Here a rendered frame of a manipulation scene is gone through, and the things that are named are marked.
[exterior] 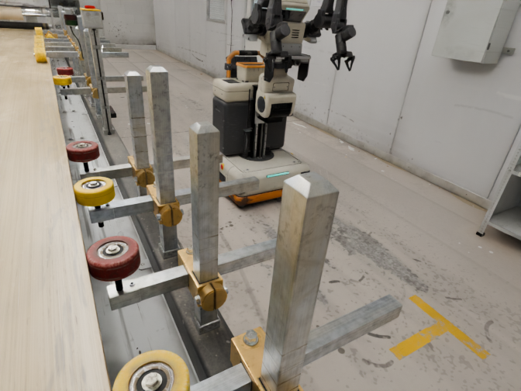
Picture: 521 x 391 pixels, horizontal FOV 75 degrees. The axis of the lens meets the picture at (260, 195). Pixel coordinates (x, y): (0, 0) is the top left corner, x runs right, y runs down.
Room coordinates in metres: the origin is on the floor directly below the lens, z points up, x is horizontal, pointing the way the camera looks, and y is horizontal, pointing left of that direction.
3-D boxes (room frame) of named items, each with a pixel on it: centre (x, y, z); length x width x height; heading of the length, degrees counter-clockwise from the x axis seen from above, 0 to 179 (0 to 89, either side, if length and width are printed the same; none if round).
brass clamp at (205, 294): (0.49, 0.10, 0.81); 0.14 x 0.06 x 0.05; 32
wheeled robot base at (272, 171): (2.46, 0.06, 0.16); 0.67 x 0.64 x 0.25; 32
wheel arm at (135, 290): (0.53, 0.07, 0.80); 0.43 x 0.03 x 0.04; 122
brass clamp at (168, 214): (0.70, 0.23, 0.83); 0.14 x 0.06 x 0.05; 32
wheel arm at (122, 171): (0.96, 0.33, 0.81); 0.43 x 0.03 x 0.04; 122
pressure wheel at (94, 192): (0.64, 0.37, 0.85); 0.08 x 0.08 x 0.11
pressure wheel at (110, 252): (0.43, 0.23, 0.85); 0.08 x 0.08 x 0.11
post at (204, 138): (0.47, 0.09, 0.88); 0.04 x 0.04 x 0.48; 32
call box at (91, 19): (1.52, 0.75, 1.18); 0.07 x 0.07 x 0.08; 32
